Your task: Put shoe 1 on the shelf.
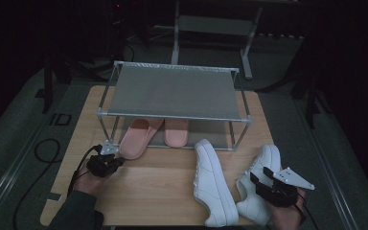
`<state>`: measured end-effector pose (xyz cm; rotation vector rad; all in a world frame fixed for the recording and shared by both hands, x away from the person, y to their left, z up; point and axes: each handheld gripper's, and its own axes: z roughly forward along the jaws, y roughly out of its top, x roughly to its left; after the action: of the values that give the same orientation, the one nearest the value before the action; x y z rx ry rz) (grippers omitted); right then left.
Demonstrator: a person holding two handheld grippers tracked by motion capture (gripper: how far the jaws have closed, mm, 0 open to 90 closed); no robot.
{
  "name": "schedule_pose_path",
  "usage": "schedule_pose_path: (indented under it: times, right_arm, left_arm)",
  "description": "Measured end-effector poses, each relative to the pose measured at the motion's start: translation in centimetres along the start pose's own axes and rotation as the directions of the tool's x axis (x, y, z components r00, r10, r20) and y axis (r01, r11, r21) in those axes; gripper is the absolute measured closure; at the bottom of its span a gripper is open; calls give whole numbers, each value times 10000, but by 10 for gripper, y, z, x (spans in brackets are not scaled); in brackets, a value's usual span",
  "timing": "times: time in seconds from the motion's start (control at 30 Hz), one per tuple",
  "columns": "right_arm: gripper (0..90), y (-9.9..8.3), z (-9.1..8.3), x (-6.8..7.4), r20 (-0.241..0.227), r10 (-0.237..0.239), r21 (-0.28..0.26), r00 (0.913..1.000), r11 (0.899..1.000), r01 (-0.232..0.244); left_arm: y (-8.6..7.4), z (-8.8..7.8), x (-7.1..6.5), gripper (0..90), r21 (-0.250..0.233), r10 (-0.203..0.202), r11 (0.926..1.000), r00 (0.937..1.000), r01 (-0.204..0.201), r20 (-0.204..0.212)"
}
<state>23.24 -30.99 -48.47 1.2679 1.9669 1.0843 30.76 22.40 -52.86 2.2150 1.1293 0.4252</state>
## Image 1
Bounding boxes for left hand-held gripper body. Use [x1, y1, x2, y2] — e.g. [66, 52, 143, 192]
[85, 139, 120, 178]

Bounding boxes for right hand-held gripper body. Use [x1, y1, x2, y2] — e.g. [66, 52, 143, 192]
[256, 166, 316, 208]

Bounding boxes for white sneaker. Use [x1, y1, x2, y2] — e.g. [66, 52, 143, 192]
[235, 144, 283, 226]
[193, 138, 240, 228]

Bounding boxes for pink slipper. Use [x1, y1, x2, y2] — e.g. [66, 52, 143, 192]
[118, 117, 165, 161]
[163, 118, 191, 149]

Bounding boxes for grey metal shoe rack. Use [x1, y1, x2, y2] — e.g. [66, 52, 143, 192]
[96, 60, 254, 152]

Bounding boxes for person's left hand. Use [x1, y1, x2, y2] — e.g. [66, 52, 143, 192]
[72, 163, 110, 196]

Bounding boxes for person's right hand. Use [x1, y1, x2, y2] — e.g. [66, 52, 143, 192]
[269, 188, 307, 230]

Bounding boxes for black stand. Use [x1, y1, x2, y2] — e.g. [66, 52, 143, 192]
[40, 47, 109, 115]
[255, 32, 334, 130]

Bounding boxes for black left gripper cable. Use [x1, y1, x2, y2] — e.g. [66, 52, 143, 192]
[66, 144, 104, 196]

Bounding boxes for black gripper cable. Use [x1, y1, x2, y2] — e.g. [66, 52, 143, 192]
[66, 144, 104, 196]
[295, 192, 320, 230]

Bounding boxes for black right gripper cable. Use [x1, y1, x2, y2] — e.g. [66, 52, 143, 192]
[295, 192, 320, 230]

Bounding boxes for black floor cable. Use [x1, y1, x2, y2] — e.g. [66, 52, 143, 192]
[11, 137, 62, 230]

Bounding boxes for white metal desk frame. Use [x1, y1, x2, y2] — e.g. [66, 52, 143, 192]
[170, 0, 264, 81]

